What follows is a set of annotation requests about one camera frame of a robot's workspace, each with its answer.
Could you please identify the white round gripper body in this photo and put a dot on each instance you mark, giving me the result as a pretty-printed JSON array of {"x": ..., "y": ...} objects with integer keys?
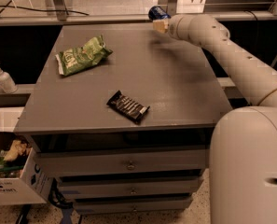
[{"x": 173, "y": 27}]

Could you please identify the metal railing frame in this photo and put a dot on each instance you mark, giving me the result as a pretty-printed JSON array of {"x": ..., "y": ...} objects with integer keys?
[{"x": 50, "y": 11}]

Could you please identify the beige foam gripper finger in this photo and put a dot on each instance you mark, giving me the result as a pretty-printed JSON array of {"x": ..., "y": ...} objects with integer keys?
[{"x": 161, "y": 25}]

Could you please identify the grey drawer cabinet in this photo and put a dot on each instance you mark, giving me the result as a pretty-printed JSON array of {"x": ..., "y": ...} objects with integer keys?
[{"x": 104, "y": 162}]

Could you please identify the black candy bar wrapper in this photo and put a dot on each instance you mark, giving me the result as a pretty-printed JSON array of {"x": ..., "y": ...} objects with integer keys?
[{"x": 127, "y": 107}]

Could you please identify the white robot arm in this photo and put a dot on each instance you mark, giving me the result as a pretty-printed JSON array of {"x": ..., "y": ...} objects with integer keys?
[{"x": 243, "y": 151}]

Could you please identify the snack items in box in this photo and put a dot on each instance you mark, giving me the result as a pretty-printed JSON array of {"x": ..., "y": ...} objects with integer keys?
[{"x": 12, "y": 160}]

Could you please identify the blue pepsi can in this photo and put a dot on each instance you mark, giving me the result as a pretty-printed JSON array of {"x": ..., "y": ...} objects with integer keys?
[{"x": 157, "y": 13}]

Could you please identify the white cardboard box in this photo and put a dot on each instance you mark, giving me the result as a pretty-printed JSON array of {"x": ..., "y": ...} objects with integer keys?
[{"x": 21, "y": 179}]

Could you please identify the white pump bottle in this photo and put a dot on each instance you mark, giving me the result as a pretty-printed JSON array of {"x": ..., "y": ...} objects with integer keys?
[{"x": 6, "y": 82}]

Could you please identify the green chip bag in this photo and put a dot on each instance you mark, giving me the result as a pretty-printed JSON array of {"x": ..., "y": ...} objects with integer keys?
[{"x": 75, "y": 60}]

